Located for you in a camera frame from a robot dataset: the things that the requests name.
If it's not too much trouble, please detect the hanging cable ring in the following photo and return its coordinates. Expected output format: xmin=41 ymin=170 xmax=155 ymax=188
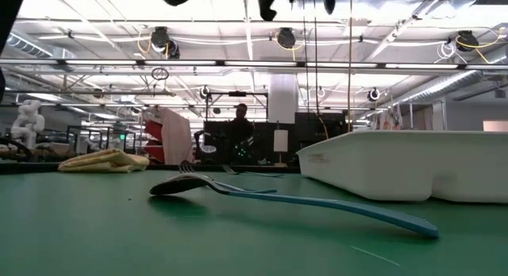
xmin=150 ymin=67 xmax=171 ymax=82

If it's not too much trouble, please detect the black partition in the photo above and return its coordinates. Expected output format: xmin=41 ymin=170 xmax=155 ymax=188
xmin=294 ymin=111 xmax=350 ymax=150

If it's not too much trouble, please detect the black table frame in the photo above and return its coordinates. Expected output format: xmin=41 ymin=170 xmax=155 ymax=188
xmin=0 ymin=160 xmax=303 ymax=175

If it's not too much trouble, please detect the silver ventilation duct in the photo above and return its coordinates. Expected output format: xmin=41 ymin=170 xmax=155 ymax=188
xmin=391 ymin=69 xmax=508 ymax=109

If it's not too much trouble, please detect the white robot figure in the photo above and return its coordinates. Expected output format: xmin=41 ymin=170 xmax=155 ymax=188
xmin=10 ymin=99 xmax=47 ymax=151

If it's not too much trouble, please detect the green table mat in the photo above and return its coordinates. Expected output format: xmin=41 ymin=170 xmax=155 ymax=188
xmin=0 ymin=167 xmax=508 ymax=276

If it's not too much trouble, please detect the black ceiling cable reel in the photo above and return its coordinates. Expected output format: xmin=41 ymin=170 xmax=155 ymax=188
xmin=150 ymin=25 xmax=181 ymax=59
xmin=456 ymin=29 xmax=479 ymax=52
xmin=276 ymin=26 xmax=297 ymax=50

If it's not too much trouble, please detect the red cart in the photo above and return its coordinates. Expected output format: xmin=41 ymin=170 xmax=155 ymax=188
xmin=142 ymin=119 xmax=166 ymax=164

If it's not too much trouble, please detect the person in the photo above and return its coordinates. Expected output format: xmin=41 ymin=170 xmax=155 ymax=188
xmin=225 ymin=102 xmax=257 ymax=164

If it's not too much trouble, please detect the tan board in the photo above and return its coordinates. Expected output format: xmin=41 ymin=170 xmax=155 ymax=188
xmin=483 ymin=120 xmax=508 ymax=132

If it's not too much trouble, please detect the white paper sign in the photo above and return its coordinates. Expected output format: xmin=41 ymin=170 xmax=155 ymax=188
xmin=273 ymin=128 xmax=290 ymax=153

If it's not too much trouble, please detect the pink draped cloth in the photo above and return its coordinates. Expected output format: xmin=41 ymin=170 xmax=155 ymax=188
xmin=158 ymin=107 xmax=195 ymax=165

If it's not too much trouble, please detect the teal-handled fork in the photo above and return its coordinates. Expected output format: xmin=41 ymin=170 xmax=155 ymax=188
xmin=178 ymin=159 xmax=278 ymax=194

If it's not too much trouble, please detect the black shelf frame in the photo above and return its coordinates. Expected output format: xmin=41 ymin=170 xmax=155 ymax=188
xmin=65 ymin=125 xmax=138 ymax=155

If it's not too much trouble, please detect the black workstation frame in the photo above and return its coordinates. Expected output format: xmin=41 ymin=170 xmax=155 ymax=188
xmin=204 ymin=90 xmax=270 ymax=166

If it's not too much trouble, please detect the teal-handled spoon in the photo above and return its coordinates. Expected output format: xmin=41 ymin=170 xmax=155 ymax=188
xmin=148 ymin=173 xmax=440 ymax=240

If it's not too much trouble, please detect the white plastic cutlery tray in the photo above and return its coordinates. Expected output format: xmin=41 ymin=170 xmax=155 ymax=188
xmin=295 ymin=129 xmax=508 ymax=202

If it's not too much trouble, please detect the long ceiling light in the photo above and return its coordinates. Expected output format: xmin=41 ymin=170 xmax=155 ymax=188
xmin=305 ymin=62 xmax=378 ymax=68
xmin=65 ymin=59 xmax=138 ymax=66
xmin=387 ymin=63 xmax=460 ymax=69
xmin=224 ymin=60 xmax=298 ymax=67
xmin=144 ymin=60 xmax=218 ymax=67

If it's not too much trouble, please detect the yellow checked cloth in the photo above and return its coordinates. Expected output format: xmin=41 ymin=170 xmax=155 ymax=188
xmin=58 ymin=148 xmax=151 ymax=174

